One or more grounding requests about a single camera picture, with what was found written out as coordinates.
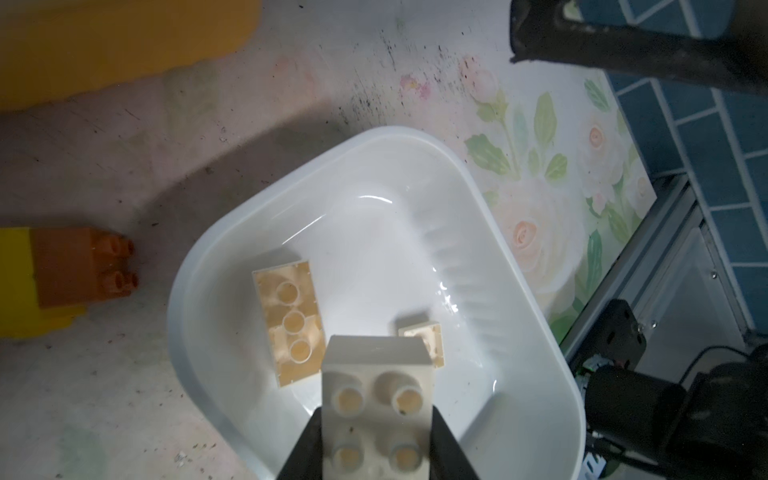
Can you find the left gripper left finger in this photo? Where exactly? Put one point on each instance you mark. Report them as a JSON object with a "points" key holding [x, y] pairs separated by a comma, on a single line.
{"points": [[305, 462]]}

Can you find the white 2x4 lego brick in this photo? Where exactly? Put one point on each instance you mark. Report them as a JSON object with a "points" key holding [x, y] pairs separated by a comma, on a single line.
{"points": [[377, 403]]}

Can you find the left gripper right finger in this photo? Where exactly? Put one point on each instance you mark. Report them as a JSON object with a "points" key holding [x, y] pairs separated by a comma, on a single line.
{"points": [[446, 458]]}

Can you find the yellow plastic bin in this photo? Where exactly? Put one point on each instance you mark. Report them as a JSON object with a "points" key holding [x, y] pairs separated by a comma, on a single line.
{"points": [[51, 50]]}

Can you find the small white 2x2 lego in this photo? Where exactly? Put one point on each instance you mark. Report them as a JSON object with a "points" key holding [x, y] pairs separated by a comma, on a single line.
{"points": [[430, 333]]}

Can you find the yellow brown lego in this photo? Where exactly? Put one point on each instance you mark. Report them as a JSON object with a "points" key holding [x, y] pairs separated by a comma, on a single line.
{"points": [[49, 276]]}

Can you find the cream 2x4 lego brick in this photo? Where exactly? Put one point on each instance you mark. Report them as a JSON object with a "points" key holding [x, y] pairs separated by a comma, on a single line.
{"points": [[292, 319]]}

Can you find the white plastic bin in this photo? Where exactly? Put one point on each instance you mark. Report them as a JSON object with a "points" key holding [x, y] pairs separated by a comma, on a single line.
{"points": [[394, 231]]}

